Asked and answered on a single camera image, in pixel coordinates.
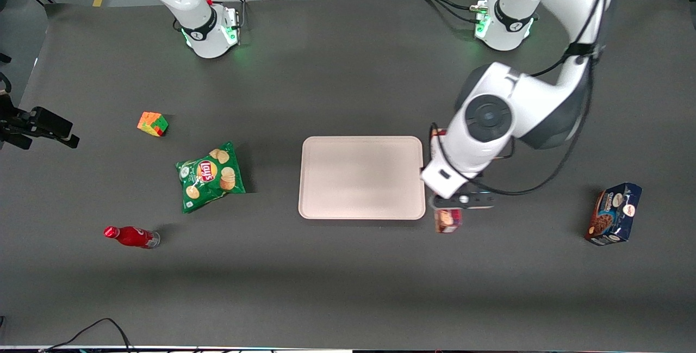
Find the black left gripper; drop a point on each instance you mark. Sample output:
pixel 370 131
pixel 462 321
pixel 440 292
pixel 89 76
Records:
pixel 476 187

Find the red tartan cookie box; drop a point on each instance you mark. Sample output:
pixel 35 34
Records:
pixel 448 221

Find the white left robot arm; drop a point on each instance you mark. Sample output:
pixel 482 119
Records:
pixel 544 108

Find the beige plastic tray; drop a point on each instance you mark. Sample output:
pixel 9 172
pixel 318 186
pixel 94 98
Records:
pixel 361 177

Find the blue chocolate cookie package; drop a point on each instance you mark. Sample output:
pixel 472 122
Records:
pixel 614 214

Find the dark grey table mat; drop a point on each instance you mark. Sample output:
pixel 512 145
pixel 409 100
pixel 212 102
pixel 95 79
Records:
pixel 348 288

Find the green potato chips bag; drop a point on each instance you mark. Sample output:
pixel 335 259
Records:
pixel 209 176

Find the multicoloured puzzle cube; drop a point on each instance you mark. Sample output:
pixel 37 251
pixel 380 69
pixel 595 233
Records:
pixel 153 124

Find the red cola bottle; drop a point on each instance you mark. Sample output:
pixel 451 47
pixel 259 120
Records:
pixel 130 236

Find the black camera on stand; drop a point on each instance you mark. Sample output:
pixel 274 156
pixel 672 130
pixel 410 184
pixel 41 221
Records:
pixel 49 123

